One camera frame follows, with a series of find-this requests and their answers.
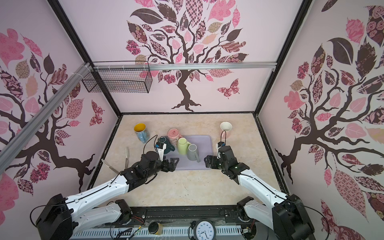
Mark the blue butterfly mug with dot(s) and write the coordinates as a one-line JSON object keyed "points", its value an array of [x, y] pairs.
{"points": [[142, 132]]}

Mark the lavender plastic tray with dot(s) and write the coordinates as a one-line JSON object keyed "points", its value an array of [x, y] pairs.
{"points": [[204, 144]]}

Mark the light green mug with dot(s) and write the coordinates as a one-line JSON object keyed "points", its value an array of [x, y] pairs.
{"points": [[182, 146]]}

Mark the grey mug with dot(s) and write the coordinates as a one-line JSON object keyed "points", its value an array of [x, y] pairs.
{"points": [[193, 153]]}

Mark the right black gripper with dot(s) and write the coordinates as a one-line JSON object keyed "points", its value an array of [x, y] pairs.
{"points": [[214, 161]]}

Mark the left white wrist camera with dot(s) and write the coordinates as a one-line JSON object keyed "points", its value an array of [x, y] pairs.
{"points": [[160, 148]]}

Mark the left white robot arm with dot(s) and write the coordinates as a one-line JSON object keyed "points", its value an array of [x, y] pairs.
{"points": [[64, 217]]}

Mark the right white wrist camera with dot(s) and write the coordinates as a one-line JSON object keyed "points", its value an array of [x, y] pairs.
{"points": [[220, 144]]}

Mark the pink patterned mug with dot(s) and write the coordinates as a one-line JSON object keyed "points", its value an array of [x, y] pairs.
{"points": [[226, 128]]}

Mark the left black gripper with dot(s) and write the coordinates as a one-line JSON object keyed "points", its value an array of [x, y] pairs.
{"points": [[172, 168]]}

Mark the black wire basket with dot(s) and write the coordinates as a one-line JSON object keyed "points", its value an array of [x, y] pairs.
{"points": [[119, 77]]}

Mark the dark green mug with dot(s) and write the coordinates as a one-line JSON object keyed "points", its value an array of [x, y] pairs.
{"points": [[165, 140]]}

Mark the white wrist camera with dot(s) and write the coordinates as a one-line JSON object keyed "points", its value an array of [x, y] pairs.
{"points": [[160, 148], [220, 144]]}

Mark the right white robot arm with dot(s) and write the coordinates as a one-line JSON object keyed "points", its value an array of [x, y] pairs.
{"points": [[285, 215]]}

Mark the pink round mug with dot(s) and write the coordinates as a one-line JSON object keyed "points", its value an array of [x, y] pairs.
{"points": [[174, 135]]}

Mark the round analog clock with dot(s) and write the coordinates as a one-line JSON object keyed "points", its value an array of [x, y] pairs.
{"points": [[204, 230]]}

